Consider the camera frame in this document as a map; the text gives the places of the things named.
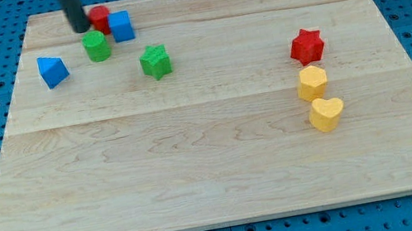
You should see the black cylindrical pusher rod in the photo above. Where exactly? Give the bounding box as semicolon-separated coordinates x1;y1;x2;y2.
58;0;90;34

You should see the red cylinder block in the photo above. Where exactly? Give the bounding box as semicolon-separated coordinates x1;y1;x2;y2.
88;5;112;35

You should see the green star block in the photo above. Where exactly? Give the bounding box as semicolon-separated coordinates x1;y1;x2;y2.
139;44;173;80

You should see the red star block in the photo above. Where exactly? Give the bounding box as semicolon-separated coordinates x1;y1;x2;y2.
290;29;324;65

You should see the green cylinder block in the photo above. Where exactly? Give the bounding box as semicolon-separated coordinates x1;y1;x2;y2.
81;30;112;63

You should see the blue cube block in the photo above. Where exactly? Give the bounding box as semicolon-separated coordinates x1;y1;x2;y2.
108;10;135;43

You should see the blue triangle block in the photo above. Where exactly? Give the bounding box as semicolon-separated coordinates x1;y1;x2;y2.
36;57;69;89

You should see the light wooden board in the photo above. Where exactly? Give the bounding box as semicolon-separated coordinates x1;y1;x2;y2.
0;0;412;231

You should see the yellow hexagon block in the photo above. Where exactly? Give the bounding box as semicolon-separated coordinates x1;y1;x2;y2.
297;65;328;102

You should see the yellow heart block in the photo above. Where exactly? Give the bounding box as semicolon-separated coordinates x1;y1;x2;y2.
309;98;344;132

